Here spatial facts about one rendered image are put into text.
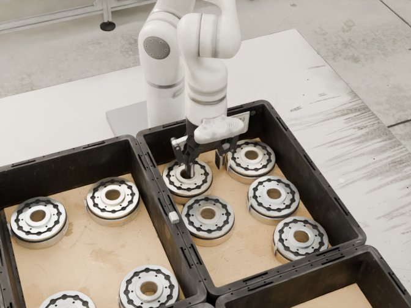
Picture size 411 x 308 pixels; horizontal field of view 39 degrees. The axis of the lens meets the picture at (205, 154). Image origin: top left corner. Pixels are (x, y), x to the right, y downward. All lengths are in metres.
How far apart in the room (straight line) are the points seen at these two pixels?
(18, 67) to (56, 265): 1.91
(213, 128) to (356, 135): 0.62
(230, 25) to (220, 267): 0.44
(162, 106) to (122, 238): 0.37
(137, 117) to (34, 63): 1.49
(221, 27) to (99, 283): 0.50
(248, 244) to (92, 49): 2.00
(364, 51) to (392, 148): 1.58
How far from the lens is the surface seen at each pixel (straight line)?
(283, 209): 1.15
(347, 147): 1.52
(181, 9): 1.27
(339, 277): 1.06
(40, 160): 1.15
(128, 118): 1.50
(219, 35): 0.93
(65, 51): 2.99
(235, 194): 1.20
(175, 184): 1.17
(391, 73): 2.99
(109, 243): 1.13
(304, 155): 1.16
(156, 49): 1.25
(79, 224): 1.16
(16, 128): 1.56
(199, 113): 1.03
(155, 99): 1.35
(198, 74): 0.98
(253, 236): 1.14
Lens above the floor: 1.75
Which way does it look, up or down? 46 degrees down
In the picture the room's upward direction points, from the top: 3 degrees clockwise
